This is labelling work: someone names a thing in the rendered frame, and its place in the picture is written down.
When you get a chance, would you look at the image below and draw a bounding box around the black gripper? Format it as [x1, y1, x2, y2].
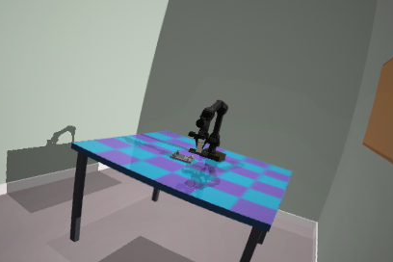
[188, 127, 216, 149]

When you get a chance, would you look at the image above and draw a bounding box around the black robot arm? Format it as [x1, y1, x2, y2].
[196, 100, 228, 154]

